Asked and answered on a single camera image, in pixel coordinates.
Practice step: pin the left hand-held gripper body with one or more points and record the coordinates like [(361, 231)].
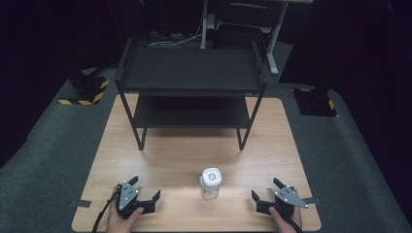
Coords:
[(128, 198)]

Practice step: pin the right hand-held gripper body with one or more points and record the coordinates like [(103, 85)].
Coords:
[(286, 198)]

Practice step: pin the person's right hand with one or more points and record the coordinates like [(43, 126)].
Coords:
[(285, 225)]

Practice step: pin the person's left hand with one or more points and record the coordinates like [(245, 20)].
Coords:
[(118, 223)]

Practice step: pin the grey tape strip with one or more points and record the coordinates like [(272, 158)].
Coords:
[(313, 200), (81, 203)]

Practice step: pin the clear jar with white lid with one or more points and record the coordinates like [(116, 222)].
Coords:
[(210, 181)]

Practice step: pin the black stand base, striped tape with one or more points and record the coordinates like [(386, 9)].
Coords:
[(315, 103), (87, 90)]

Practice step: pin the black two-tier shelf rack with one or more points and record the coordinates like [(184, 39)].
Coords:
[(191, 69)]

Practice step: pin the black office chair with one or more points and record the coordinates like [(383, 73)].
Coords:
[(241, 27)]

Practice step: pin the white metal desk frame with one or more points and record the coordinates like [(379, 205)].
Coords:
[(273, 48)]

